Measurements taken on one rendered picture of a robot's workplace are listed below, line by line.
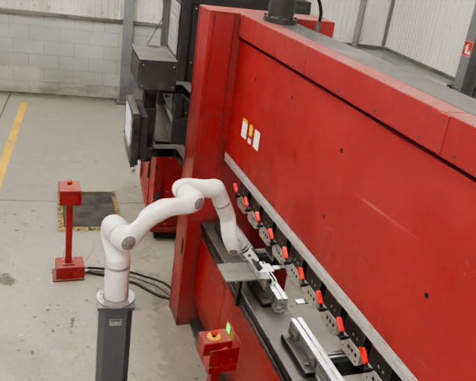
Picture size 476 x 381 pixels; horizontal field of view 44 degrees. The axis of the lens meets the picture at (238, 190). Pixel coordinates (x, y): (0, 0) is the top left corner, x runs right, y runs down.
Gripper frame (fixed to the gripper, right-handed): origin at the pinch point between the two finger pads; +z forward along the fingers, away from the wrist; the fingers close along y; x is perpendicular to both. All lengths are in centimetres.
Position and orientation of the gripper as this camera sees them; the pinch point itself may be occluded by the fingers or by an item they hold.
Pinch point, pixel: (257, 264)
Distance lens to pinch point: 339.2
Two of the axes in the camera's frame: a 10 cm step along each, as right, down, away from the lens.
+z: 5.1, 6.8, 5.2
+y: -3.1, -4.1, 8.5
